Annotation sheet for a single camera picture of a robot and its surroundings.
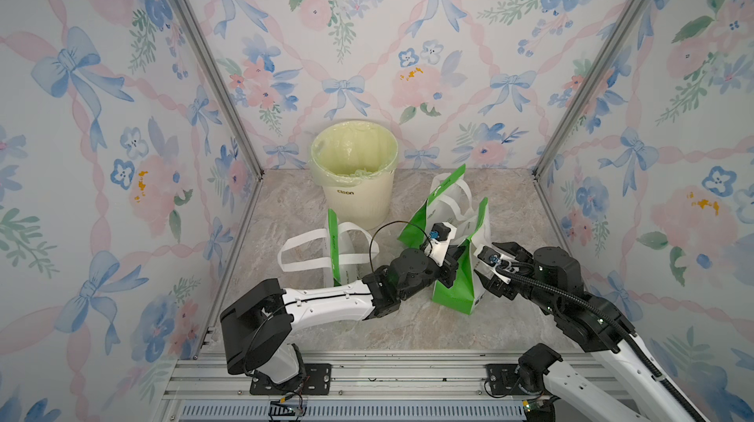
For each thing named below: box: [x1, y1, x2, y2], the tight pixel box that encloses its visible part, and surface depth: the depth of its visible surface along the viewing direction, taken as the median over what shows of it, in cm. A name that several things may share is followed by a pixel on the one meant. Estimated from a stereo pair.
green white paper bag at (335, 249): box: [276, 208, 380, 288], surface depth 74 cm
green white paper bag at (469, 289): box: [430, 197, 489, 316], surface depth 78 cm
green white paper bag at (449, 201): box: [398, 163, 476, 249], surface depth 84 cm
